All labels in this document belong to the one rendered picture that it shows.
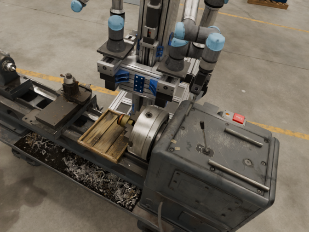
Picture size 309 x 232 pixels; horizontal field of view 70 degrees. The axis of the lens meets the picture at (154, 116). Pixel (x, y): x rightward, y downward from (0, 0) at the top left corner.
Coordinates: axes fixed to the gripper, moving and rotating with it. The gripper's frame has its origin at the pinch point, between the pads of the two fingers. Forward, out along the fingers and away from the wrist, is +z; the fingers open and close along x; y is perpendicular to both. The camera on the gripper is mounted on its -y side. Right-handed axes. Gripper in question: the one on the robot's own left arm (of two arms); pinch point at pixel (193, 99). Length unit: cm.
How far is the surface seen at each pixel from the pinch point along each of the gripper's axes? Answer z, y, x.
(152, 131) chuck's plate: 13.9, -20.7, 12.8
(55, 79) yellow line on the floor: 135, 84, 202
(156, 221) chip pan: 81, -37, -8
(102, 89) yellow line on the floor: 135, 103, 136
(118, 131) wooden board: 46, -8, 41
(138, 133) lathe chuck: 16.6, -23.8, 19.3
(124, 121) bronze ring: 23.9, -14.8, 33.3
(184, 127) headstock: 9.5, -12.3, -1.5
